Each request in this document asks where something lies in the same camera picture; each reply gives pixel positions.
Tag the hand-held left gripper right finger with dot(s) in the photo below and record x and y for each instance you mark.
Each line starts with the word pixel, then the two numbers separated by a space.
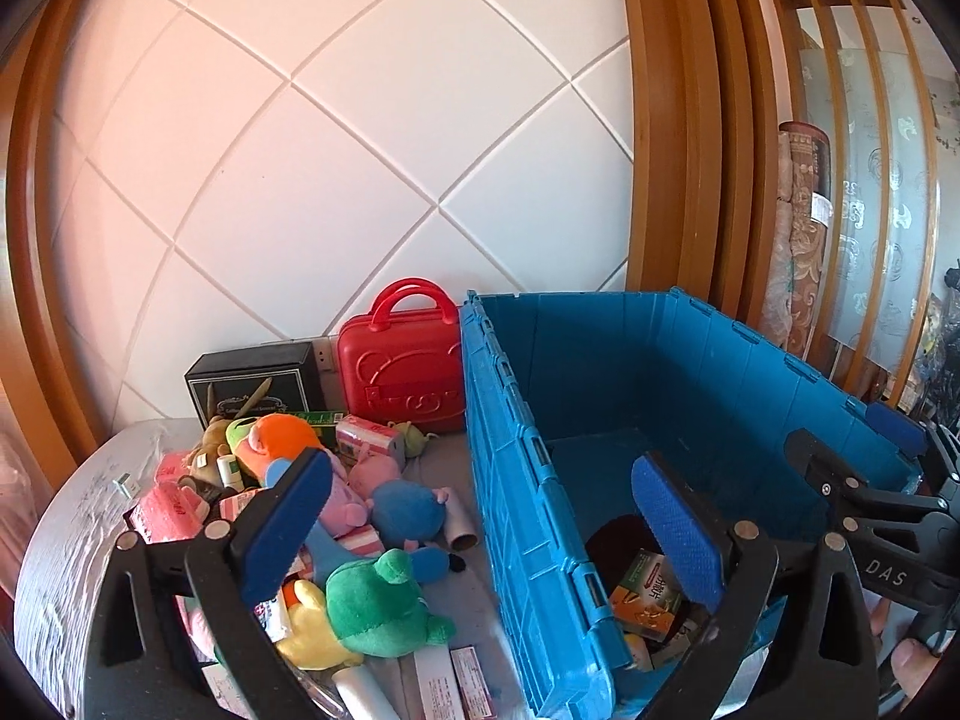
pixel 675 517

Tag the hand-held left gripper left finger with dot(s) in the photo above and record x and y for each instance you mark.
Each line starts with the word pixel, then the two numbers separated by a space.
pixel 289 517

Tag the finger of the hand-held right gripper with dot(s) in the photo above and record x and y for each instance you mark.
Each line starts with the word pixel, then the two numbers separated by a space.
pixel 825 465
pixel 896 425

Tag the maroon cloth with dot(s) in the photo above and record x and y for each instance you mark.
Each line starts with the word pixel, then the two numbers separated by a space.
pixel 611 547

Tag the blue plastic storage crate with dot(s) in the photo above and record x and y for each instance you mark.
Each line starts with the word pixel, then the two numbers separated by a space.
pixel 675 390

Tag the person's right hand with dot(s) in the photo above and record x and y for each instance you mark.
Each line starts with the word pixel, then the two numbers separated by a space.
pixel 915 664

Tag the green orange box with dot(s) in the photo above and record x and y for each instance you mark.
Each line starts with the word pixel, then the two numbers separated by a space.
pixel 649 589

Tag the orange plush toy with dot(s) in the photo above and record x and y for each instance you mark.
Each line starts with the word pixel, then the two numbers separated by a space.
pixel 281 439

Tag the pink pig plush toy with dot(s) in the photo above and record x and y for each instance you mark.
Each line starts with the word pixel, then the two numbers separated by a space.
pixel 367 476

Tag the light green plush toy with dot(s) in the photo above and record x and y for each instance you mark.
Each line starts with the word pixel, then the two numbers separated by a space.
pixel 241 435

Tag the green flat box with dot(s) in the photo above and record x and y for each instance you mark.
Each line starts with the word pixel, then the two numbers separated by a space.
pixel 315 420

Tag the brown rabbit plush toy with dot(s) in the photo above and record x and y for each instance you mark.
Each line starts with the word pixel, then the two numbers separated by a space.
pixel 210 441

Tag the pink white pad packet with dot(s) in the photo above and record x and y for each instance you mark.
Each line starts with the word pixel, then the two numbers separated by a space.
pixel 367 439

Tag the blue plush toy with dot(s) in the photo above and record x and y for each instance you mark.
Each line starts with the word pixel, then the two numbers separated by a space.
pixel 405 510

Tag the green frog plush toy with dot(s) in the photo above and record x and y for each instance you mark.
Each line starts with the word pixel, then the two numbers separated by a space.
pixel 375 600

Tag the pink tissue pack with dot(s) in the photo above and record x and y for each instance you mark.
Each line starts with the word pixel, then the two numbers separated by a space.
pixel 169 514

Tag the black decorated box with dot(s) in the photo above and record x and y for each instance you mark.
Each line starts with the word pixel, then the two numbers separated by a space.
pixel 247 382

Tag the small green plush toy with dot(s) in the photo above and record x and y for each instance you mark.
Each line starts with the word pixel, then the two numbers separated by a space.
pixel 409 435

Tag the small silver clip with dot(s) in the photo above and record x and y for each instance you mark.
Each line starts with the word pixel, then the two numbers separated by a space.
pixel 124 483

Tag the red toy suitcase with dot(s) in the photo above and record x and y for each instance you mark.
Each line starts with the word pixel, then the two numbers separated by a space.
pixel 390 382

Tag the cardboard tube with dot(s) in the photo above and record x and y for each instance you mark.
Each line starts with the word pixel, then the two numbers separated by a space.
pixel 461 529

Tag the white tube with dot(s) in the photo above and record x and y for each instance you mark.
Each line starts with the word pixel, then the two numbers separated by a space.
pixel 360 694

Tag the rolled patterned carpet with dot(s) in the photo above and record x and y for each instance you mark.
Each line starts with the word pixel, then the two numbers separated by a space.
pixel 799 255

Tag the white floral tablecloth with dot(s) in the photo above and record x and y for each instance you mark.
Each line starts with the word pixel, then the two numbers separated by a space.
pixel 75 540

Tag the pink white long box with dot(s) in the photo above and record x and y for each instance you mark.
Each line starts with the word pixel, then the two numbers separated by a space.
pixel 433 682
pixel 472 682

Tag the frosted glass slatted partition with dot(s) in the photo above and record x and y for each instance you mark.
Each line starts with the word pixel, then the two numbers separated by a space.
pixel 862 202

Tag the wall power socket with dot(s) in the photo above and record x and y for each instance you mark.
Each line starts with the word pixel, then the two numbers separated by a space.
pixel 324 355

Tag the wooden wall trim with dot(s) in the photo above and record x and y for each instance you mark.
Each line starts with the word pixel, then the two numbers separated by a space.
pixel 26 277

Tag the wooden door frame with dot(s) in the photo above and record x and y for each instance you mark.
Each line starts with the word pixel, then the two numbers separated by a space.
pixel 667 127

